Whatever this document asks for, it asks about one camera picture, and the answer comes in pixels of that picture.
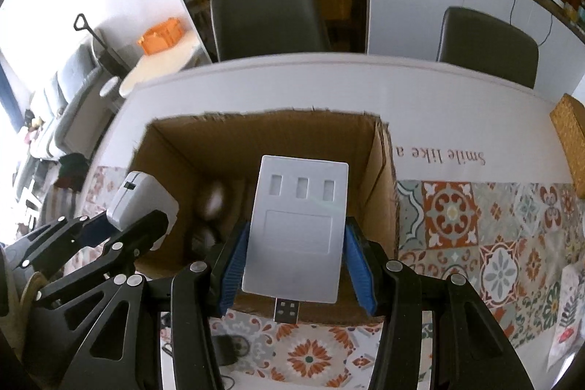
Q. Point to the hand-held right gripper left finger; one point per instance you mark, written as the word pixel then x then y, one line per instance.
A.
pixel 231 275

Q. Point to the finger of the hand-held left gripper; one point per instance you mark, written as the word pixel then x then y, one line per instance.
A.
pixel 141 234
pixel 96 230

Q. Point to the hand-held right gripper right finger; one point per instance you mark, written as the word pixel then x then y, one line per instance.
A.
pixel 361 271

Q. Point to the white charger cube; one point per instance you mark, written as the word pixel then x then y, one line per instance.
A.
pixel 141 198

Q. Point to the white USB hub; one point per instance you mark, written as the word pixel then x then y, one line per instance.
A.
pixel 297 244

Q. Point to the brown cardboard box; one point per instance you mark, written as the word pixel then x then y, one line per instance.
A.
pixel 183 152

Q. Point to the black power adapter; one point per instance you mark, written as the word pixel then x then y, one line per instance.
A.
pixel 231 349

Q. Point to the patterned table runner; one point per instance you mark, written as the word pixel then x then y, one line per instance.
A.
pixel 457 212

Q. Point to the grey sofa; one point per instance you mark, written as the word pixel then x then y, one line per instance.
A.
pixel 59 97

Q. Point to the white round container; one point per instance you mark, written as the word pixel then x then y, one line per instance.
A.
pixel 108 87

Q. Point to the cream side table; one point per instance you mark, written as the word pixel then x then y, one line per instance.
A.
pixel 151 70

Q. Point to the orange plastic crate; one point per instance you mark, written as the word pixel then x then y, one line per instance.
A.
pixel 160 38

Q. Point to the floral tissue pouch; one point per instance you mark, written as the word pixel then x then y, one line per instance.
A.
pixel 566 317

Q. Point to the woven wicker box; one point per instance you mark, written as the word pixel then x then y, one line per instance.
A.
pixel 571 134

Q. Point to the grey dining chair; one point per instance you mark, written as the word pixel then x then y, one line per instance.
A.
pixel 484 47
pixel 265 15

